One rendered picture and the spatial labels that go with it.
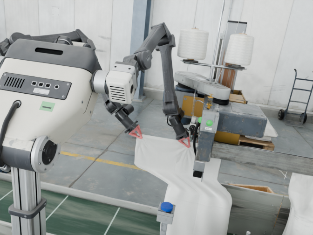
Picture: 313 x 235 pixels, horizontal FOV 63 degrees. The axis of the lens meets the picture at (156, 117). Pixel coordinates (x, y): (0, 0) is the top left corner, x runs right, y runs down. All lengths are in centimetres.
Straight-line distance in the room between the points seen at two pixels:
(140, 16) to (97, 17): 130
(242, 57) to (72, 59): 87
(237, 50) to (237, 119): 41
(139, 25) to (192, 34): 471
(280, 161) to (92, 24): 610
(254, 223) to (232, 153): 67
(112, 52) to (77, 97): 588
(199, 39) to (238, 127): 52
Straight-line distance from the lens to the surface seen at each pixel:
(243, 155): 149
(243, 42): 148
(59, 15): 744
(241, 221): 200
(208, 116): 119
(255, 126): 127
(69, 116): 97
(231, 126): 126
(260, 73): 651
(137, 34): 614
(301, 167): 158
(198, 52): 146
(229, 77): 171
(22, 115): 102
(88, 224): 193
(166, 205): 134
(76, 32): 160
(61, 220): 198
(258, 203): 192
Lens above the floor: 166
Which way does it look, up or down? 18 degrees down
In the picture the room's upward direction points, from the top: 6 degrees clockwise
